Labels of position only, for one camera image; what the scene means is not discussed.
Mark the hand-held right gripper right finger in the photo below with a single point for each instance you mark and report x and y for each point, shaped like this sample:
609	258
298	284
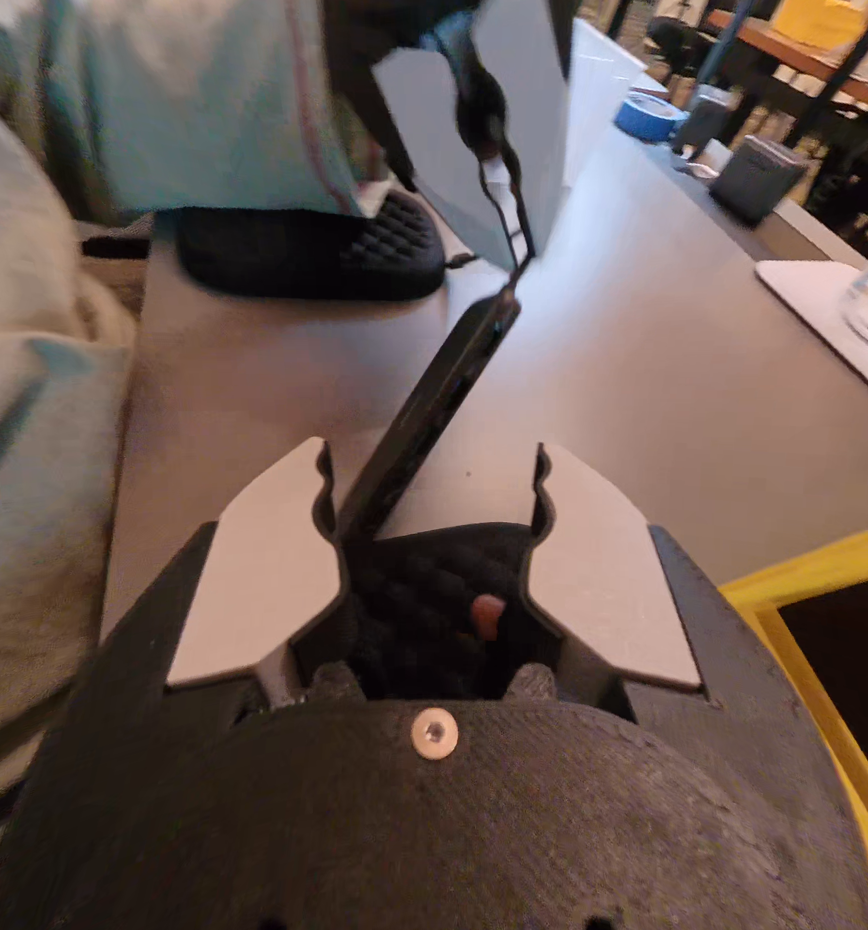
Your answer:
608	588

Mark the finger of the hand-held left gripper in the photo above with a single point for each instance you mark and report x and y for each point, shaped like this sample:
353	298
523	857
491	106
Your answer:
427	123
536	87

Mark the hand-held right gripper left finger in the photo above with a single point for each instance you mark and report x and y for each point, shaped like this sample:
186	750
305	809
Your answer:
259	574

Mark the yellow plastic storage bin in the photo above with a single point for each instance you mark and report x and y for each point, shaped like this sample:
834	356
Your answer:
826	559

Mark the black USB hub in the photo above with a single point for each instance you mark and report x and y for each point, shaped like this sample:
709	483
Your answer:
419	421

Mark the person's left forearm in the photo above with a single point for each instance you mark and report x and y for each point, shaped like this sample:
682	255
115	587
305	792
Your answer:
187	94

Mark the blue tape roll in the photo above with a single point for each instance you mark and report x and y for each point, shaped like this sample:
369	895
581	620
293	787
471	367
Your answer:
634	123

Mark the black box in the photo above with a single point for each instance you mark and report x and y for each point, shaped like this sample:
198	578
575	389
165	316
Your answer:
703	123
757	181

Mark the person's torso cream sweater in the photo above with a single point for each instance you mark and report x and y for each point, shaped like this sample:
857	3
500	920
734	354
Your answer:
27	436

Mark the wooden desk black frame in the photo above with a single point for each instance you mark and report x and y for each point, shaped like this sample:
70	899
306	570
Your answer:
804	54

